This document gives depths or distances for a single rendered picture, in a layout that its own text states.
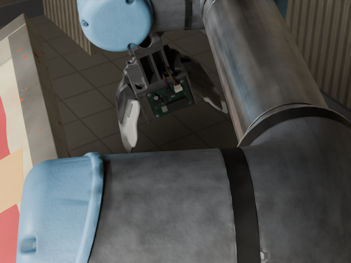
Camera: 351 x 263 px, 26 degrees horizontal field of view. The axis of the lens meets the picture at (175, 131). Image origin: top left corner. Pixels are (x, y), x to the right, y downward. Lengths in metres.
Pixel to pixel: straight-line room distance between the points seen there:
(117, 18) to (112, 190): 0.36
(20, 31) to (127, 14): 0.48
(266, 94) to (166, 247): 0.19
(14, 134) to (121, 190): 0.67
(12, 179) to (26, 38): 0.26
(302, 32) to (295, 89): 3.17
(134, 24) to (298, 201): 0.38
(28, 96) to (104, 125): 2.61
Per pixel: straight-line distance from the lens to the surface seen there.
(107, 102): 3.84
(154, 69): 0.94
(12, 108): 1.16
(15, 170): 1.05
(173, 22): 0.81
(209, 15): 0.75
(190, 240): 0.44
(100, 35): 0.78
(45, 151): 0.97
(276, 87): 0.58
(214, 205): 0.44
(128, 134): 1.04
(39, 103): 1.05
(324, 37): 3.64
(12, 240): 0.96
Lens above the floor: 2.13
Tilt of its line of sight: 36 degrees down
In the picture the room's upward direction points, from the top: straight up
